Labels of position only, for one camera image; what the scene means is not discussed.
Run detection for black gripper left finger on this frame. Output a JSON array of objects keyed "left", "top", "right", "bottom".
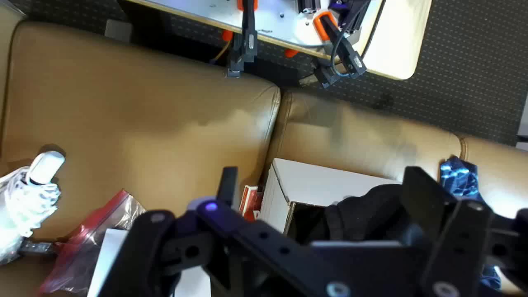
[{"left": 102, "top": 166, "right": 353, "bottom": 297}]

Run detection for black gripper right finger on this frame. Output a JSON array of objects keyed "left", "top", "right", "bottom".
[{"left": 402, "top": 166, "right": 528, "bottom": 297}]

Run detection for open cardboard box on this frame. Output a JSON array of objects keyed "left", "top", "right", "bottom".
[{"left": 257, "top": 158, "right": 430, "bottom": 247}]

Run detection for blue shiny packet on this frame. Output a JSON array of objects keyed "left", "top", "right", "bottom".
[{"left": 437, "top": 154, "right": 503, "bottom": 295}]

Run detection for red clear plastic bag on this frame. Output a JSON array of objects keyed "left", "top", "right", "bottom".
[{"left": 36, "top": 189, "right": 148, "bottom": 297}]

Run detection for small red white carton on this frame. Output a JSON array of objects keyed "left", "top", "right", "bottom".
[{"left": 237, "top": 184, "right": 263, "bottom": 224}]

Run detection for black garment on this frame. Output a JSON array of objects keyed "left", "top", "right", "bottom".
[{"left": 321, "top": 184, "right": 412, "bottom": 245}]

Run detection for white patterned folded umbrella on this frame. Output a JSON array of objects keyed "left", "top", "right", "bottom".
[{"left": 0, "top": 149, "right": 65, "bottom": 268}]

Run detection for black orange clamp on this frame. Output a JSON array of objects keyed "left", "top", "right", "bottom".
[
  {"left": 298, "top": 0, "right": 369, "bottom": 92},
  {"left": 221, "top": 0, "right": 260, "bottom": 80}
]

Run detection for white mounting plate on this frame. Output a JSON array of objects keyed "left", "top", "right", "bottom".
[{"left": 146, "top": 0, "right": 386, "bottom": 57}]

